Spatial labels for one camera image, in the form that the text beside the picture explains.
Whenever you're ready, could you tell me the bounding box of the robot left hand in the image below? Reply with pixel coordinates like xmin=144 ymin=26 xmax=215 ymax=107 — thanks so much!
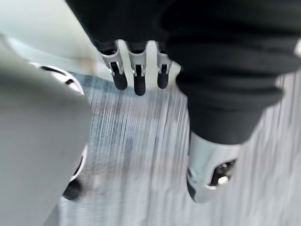
xmin=64 ymin=0 xmax=301 ymax=204

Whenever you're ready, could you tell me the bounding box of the grey striped rug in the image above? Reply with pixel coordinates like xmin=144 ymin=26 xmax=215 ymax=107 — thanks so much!
xmin=57 ymin=72 xmax=301 ymax=226

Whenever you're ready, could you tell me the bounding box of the robot silver left leg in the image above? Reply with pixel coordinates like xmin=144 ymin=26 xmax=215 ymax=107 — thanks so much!
xmin=0 ymin=34 xmax=93 ymax=226

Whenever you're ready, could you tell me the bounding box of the robot dark left foot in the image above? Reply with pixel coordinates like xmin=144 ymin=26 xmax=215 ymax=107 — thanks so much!
xmin=62 ymin=178 xmax=83 ymax=202

